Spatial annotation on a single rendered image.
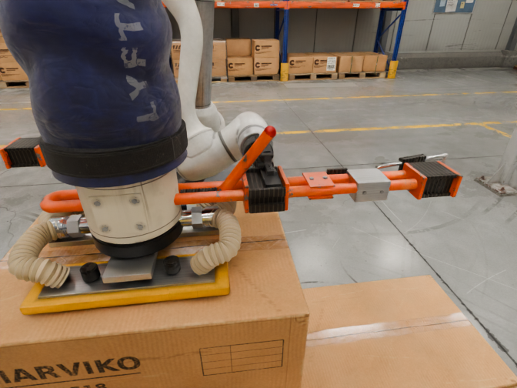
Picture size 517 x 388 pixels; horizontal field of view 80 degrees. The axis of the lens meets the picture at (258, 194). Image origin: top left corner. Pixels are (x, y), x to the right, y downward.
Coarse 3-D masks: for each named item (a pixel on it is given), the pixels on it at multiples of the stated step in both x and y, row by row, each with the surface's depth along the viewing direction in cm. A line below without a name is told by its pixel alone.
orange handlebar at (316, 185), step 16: (304, 176) 63; (320, 176) 63; (336, 176) 64; (400, 176) 66; (64, 192) 58; (192, 192) 58; (208, 192) 58; (224, 192) 58; (240, 192) 58; (304, 192) 60; (320, 192) 60; (336, 192) 61; (352, 192) 61; (48, 208) 54; (64, 208) 55; (80, 208) 55
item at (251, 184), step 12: (252, 168) 64; (264, 168) 64; (276, 168) 64; (252, 180) 61; (252, 192) 56; (264, 192) 56; (276, 192) 57; (288, 192) 58; (252, 204) 58; (264, 204) 58; (276, 204) 58; (288, 204) 59
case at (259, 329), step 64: (64, 256) 64; (256, 256) 64; (0, 320) 51; (64, 320) 51; (128, 320) 51; (192, 320) 51; (256, 320) 51; (0, 384) 52; (64, 384) 54; (128, 384) 56; (192, 384) 58; (256, 384) 61
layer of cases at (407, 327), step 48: (336, 288) 109; (384, 288) 109; (432, 288) 109; (336, 336) 93; (384, 336) 93; (432, 336) 93; (480, 336) 93; (336, 384) 81; (384, 384) 81; (432, 384) 81; (480, 384) 81
